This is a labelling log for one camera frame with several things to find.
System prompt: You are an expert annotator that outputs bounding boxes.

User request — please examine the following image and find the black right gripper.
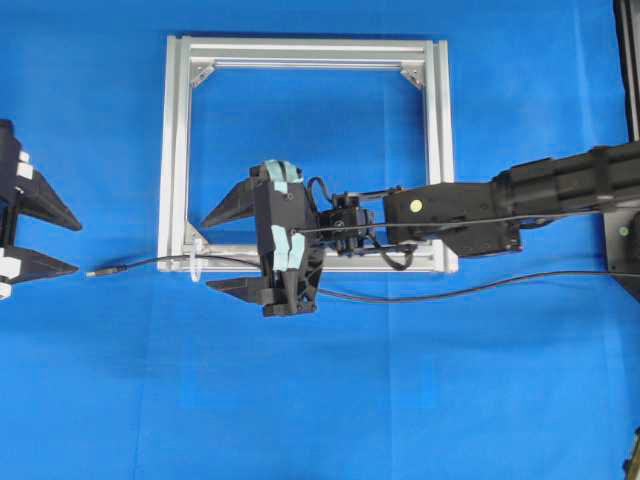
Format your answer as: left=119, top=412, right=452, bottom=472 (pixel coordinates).
left=201, top=165, right=324, bottom=317

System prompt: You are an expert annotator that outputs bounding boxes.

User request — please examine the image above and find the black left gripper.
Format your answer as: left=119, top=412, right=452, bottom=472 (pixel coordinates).
left=1, top=119, right=82, bottom=300

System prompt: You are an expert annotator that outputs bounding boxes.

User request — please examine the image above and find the black wire with plug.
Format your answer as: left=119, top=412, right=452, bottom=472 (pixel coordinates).
left=85, top=253, right=640, bottom=304

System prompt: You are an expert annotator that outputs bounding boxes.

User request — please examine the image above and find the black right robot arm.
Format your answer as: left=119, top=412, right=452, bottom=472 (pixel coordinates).
left=204, top=142, right=639, bottom=316

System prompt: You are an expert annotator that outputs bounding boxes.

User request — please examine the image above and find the black stand right edge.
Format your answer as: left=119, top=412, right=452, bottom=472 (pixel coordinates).
left=603, top=1, right=639, bottom=299

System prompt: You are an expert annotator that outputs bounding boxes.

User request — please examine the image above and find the dark object bottom right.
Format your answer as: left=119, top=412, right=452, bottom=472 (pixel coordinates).
left=622, top=427, right=640, bottom=480

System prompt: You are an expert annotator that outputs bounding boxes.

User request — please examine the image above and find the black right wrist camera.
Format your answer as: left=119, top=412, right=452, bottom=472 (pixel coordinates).
left=253, top=160, right=311, bottom=272

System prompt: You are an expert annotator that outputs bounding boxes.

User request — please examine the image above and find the silver aluminium extrusion frame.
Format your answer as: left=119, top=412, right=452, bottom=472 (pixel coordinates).
left=157, top=36, right=454, bottom=281

